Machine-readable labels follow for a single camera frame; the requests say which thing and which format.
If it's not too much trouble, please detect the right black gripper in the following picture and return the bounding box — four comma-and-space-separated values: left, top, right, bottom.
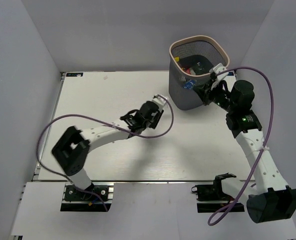
193, 78, 236, 113

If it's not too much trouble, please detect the blue label water bottle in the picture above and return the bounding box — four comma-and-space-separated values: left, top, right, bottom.
183, 80, 196, 90

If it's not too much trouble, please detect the white cap water bottle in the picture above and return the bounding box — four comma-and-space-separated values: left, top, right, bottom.
195, 61, 212, 75

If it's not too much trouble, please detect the red label cola bottle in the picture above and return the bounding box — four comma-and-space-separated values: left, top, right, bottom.
181, 66, 198, 76

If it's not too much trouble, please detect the yellow label small bottle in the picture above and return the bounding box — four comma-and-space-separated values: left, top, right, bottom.
174, 56, 180, 62

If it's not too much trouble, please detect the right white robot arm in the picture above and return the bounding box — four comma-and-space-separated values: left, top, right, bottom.
193, 80, 296, 223

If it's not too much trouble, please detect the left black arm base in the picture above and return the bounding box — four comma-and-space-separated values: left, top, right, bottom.
60, 183, 114, 213

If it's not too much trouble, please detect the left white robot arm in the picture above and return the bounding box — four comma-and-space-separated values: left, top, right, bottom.
51, 97, 166, 200

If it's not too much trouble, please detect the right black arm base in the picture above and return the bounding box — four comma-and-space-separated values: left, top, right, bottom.
191, 173, 243, 213

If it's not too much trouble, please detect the grey mesh waste bin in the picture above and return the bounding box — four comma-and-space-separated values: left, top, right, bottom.
168, 35, 230, 111

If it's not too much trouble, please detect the blue label sticker left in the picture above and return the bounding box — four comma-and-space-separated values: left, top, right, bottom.
66, 72, 83, 77

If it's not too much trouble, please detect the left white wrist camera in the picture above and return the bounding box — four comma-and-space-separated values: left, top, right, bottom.
152, 94, 168, 111

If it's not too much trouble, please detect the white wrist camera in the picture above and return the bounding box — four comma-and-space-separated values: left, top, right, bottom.
152, 94, 168, 111
209, 63, 229, 90

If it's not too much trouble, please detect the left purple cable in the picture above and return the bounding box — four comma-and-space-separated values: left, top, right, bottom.
36, 96, 175, 213

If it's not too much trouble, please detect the purple cable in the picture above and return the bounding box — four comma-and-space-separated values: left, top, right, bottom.
36, 96, 175, 213
207, 66, 274, 226

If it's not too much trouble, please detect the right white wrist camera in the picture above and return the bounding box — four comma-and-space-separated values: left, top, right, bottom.
209, 63, 229, 90

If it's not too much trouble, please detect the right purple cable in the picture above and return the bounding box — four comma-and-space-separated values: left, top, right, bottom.
207, 66, 274, 226

